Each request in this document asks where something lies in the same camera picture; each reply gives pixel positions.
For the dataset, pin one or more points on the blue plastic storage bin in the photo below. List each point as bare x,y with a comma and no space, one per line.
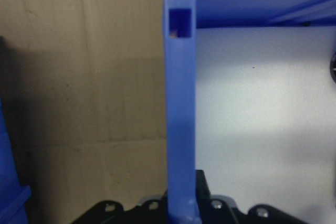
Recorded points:
181,103
10,203

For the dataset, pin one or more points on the small black round button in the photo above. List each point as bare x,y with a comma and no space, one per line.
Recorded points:
334,69

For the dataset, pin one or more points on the white foam liner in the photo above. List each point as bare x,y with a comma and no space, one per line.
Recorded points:
262,116

